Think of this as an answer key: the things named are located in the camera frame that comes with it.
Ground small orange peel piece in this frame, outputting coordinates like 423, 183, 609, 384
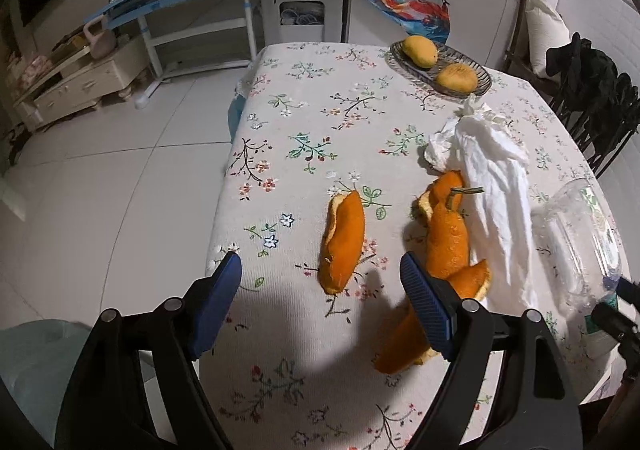
373, 300, 438, 375

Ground orange peel with stem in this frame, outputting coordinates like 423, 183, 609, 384
416, 171, 491, 302

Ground clear plastic water bottle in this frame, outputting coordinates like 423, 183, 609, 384
533, 178, 623, 360

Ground white paper towel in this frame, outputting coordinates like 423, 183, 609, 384
454, 117, 538, 315

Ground long orange peel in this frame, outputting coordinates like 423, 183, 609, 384
319, 190, 366, 294

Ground floral tablecloth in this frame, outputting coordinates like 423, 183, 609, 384
198, 41, 633, 450

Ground teal grey seat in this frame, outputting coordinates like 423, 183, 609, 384
1, 319, 90, 444

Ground black folded chairs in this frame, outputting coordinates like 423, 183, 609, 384
546, 33, 639, 177

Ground yellow mango near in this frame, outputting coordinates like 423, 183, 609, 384
435, 62, 478, 94

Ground yellow mango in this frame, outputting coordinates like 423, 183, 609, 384
435, 62, 478, 94
401, 36, 438, 69

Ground cream drawer cabinet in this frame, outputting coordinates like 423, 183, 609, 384
14, 36, 149, 131

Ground yellow mango far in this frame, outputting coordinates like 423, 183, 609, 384
401, 36, 438, 69

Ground blue study desk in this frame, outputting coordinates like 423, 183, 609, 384
85, 0, 257, 109

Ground wooden chair with cushion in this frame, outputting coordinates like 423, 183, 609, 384
502, 0, 570, 96

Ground white plastic stool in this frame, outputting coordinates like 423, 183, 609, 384
260, 0, 345, 45

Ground woven wire fruit basket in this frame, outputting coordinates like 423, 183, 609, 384
386, 41, 492, 98

